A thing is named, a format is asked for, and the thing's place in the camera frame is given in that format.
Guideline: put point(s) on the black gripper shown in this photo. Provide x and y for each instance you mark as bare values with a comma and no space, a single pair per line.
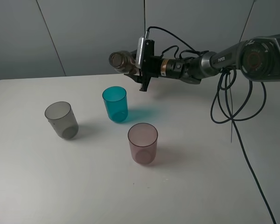
166,68

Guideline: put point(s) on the smoky transparent water bottle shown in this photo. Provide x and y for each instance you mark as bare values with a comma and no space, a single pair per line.
123,62

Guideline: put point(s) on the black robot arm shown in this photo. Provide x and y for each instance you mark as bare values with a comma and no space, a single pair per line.
258,59

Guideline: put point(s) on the teal transparent plastic cup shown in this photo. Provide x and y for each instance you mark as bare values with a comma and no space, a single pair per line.
115,100

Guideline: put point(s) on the pink transparent plastic cup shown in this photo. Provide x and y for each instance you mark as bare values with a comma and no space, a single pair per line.
142,139

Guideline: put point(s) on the grey transparent plastic cup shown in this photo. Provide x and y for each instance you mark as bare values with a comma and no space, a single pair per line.
61,117

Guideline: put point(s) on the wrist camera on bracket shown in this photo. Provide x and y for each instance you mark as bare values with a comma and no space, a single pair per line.
145,52

